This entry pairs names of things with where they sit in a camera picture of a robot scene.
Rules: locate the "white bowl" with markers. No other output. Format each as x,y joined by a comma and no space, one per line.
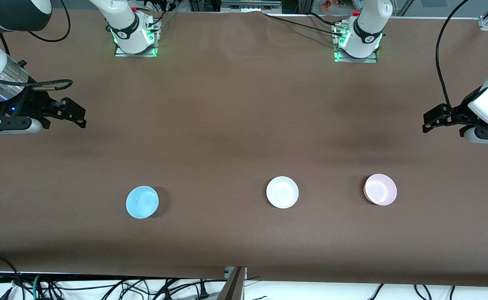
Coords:
282,192

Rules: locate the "aluminium corner bracket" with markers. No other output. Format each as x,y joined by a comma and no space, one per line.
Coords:
487,23

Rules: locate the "grey metal equipment box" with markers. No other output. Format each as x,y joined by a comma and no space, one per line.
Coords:
250,5

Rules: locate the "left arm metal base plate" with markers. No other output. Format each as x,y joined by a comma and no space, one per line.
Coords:
369,61

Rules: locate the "pink bowl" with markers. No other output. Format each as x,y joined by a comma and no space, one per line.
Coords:
380,189

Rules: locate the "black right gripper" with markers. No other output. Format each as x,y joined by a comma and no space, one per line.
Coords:
28,102

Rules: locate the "brown table cover sheet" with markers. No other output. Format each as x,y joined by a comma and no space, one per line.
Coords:
165,146

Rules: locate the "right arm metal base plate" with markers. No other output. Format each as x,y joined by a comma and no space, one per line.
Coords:
121,53

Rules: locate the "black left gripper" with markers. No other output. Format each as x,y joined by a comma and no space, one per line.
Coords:
460,112

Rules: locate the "blue bowl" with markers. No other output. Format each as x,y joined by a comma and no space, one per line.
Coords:
142,202

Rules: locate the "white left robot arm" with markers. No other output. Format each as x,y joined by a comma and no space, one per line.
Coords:
369,21

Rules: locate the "brown camera mount post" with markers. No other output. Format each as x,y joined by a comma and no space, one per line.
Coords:
233,285

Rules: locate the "orange flower decoration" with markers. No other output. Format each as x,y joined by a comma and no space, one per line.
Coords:
337,3

